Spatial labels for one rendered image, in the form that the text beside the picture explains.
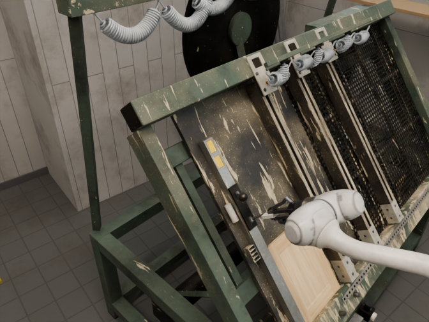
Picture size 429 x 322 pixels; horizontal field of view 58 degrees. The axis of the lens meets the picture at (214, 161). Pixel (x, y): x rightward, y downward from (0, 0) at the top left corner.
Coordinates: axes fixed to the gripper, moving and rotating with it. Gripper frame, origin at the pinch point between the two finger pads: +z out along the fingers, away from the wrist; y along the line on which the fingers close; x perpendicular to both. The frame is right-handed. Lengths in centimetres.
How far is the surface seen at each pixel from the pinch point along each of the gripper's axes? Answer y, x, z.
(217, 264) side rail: 6.0, -25.6, 10.6
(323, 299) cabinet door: 54, 19, 14
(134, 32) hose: -90, -4, 20
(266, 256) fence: 17.7, -1.9, 11.6
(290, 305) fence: 42.0, -2.2, 11.6
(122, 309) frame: 41, -26, 147
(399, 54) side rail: -26, 183, 11
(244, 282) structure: 23.2, -12.6, 19.2
